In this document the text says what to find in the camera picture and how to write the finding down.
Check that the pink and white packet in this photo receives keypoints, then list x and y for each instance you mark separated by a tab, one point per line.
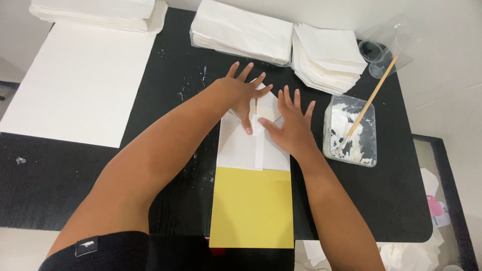
436	209

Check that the white glue paste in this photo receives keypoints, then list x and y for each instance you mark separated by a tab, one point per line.
340	124

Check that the yellow card template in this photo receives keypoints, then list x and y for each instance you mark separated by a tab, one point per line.
251	209

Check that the clear plastic glue tub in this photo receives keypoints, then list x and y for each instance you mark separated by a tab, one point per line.
367	146

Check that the stack of flat white bags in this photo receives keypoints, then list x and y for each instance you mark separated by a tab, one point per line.
241	32

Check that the heap of white paper scraps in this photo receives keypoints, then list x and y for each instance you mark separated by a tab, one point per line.
406	258

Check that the white paper bag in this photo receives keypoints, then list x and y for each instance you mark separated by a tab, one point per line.
237	150

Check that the large white paper sheet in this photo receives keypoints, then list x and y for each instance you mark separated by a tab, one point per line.
83	82

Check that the person's right hand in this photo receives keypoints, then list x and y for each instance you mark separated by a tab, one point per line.
295	130

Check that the person's left hand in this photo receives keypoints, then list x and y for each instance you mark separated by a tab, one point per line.
235	94

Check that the wooden glue stick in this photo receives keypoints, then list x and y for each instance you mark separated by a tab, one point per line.
371	98

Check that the clear plastic cup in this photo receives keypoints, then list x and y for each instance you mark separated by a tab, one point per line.
391	32
408	52

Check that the stack of large white sheets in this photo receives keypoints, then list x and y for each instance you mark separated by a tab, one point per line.
98	13

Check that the stack of square white papers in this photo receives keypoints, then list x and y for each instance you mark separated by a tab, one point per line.
325	56

